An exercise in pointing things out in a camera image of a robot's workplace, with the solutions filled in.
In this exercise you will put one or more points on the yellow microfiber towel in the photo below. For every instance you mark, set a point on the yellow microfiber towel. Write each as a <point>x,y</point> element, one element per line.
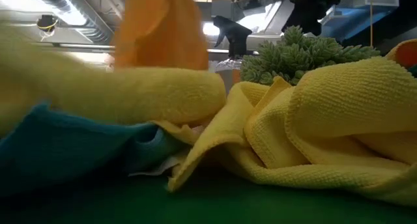
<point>325,120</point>
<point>114,90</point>

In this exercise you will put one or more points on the teal microfiber towel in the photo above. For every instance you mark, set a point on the teal microfiber towel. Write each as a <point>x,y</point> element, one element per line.
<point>49,152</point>

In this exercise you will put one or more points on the green patterned cloth ball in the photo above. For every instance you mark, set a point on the green patterned cloth ball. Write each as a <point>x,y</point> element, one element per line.
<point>293,58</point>

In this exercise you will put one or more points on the clear spray bottle black trigger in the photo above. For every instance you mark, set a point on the clear spray bottle black trigger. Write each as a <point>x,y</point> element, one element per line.
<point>236,38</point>

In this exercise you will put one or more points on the green table mat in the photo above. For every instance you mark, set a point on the green table mat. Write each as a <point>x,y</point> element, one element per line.
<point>208,207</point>

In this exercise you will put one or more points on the black ceiling device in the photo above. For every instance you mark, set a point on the black ceiling device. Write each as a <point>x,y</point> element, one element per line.
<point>47,22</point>

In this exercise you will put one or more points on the silver horizontal rail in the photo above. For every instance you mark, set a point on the silver horizontal rail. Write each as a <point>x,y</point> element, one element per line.
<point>81,46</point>

